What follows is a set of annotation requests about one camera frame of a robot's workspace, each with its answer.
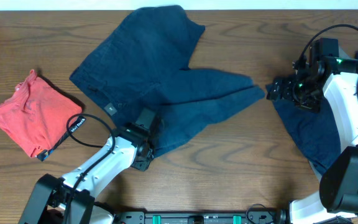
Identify dark blue denim shorts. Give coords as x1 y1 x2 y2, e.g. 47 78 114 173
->
70 5 264 156

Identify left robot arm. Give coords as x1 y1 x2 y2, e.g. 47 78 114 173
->
19 108 160 224

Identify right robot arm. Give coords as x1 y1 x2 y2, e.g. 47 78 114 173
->
267 38 358 223

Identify navy garment with grey trim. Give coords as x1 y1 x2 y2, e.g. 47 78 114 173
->
272 52 358 179

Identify black printed garment under red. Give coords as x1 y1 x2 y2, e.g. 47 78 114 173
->
36 116 86 161

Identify red folded t-shirt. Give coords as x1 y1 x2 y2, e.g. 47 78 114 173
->
0 70 82 157

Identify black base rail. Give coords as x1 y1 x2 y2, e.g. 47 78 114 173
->
113 204 290 224

